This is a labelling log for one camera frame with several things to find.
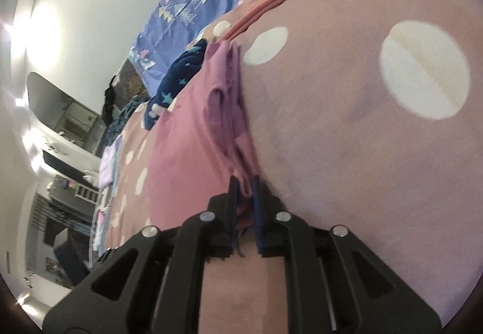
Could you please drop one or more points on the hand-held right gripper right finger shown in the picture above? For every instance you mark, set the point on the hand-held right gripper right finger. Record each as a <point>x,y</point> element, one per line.
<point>257,213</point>

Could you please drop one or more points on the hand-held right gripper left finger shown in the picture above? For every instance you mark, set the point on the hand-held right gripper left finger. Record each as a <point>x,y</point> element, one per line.
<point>233,205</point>

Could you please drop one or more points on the pink shirt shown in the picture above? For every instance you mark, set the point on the pink shirt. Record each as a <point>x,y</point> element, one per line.
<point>196,137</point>

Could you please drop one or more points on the pink polka dot blanket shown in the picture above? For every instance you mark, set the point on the pink polka dot blanket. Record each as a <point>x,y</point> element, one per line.
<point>339,130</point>

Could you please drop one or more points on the lavender cloth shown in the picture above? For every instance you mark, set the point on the lavender cloth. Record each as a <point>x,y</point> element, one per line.
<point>108,164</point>

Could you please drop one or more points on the navy star print garment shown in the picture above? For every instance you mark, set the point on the navy star print garment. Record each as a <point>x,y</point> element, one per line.
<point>177,81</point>

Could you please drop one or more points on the dark patterned cloth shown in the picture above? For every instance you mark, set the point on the dark patterned cloth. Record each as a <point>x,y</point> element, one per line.
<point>124,117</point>

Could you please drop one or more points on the black bag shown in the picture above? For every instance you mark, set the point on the black bag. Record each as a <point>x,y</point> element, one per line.
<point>110,100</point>

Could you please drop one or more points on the white dresser with mirror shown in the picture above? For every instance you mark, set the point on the white dresser with mirror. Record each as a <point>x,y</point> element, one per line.
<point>64,119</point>

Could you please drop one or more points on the salmon folded garment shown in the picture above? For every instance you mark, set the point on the salmon folded garment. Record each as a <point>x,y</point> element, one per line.
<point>260,11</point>

